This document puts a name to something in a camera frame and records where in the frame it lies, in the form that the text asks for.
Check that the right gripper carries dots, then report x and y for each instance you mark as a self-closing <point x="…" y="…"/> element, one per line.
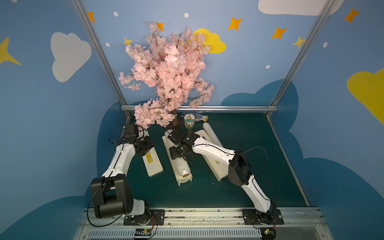
<point x="176" y="143"/>

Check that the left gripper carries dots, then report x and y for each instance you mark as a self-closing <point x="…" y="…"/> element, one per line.
<point x="147" y="145"/>

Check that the dispenser lid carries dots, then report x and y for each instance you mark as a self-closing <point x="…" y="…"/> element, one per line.
<point x="152" y="162"/>

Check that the plastic wrap roll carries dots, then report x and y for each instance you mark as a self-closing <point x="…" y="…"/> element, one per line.
<point x="182" y="167"/>
<point x="212" y="135"/>

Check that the dispenser base tray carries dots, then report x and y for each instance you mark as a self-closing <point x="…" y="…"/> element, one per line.
<point x="168" y="144"/>

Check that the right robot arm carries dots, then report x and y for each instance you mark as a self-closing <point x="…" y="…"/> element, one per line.
<point x="239" y="170"/>

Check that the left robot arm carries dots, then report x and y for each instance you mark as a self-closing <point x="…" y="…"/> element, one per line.
<point x="111" y="193"/>

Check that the green printed cup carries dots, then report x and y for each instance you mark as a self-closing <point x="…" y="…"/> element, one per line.
<point x="189" y="120"/>

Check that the small plastic bottle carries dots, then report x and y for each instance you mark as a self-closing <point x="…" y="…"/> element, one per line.
<point x="197" y="116"/>

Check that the pink cherry blossom tree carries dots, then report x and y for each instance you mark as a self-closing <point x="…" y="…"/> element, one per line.
<point x="172" y="66"/>

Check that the left small circuit board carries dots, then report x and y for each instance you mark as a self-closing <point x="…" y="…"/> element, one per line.
<point x="140" y="233"/>

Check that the small circuit board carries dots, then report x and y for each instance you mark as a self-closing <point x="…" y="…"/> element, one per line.
<point x="268" y="234"/>
<point x="140" y="233"/>

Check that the right small circuit board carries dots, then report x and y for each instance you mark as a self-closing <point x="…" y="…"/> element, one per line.
<point x="268" y="234"/>

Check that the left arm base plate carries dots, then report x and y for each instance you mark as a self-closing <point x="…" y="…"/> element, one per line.
<point x="154" y="217"/>

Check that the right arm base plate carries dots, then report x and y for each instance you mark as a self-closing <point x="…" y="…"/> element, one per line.
<point x="255" y="217"/>

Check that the aluminium rail base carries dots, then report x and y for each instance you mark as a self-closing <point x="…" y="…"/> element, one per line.
<point x="209" y="224"/>

